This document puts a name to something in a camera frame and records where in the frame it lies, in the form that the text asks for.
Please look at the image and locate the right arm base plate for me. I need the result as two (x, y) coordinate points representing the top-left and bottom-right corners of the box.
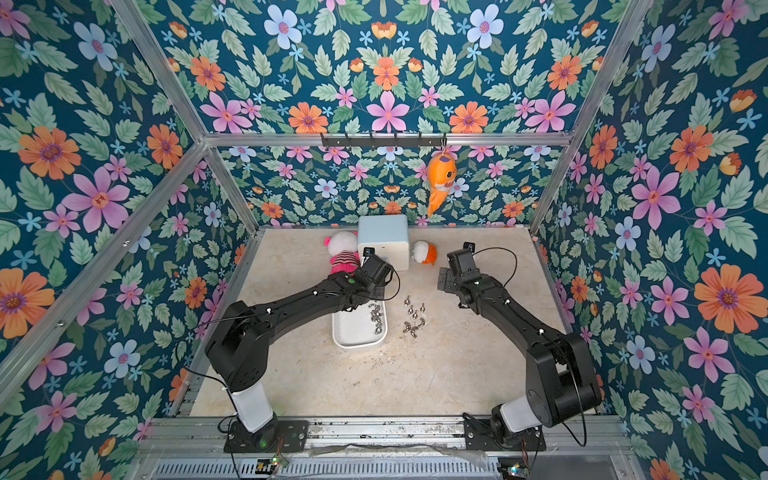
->
(462, 413), (546, 453)

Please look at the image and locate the orange hanging fish plush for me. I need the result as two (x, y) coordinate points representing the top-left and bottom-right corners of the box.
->
(427, 153), (457, 217)

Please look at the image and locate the pile of silver wing nuts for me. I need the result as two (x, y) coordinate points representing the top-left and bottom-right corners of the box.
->
(368, 302), (386, 335)

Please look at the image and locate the orange white plush ball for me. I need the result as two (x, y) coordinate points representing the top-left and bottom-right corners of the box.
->
(411, 240), (438, 265)

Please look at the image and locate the white storage tray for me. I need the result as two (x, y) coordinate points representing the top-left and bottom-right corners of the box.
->
(331, 301), (388, 350)

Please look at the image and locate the pink white plush toy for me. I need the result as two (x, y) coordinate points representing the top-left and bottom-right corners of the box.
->
(324, 231), (361, 274)

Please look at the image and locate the black hook rail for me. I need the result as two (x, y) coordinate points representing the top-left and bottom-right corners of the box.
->
(320, 133), (448, 149)

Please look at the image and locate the pale blue drawer box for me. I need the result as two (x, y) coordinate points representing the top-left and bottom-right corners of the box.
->
(357, 214), (410, 272)

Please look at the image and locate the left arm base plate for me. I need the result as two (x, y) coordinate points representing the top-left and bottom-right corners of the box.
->
(224, 418), (309, 454)

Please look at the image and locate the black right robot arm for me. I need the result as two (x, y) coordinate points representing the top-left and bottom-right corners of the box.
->
(437, 243), (603, 438)

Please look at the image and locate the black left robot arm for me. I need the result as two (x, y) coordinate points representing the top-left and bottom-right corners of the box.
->
(205, 254), (396, 394)

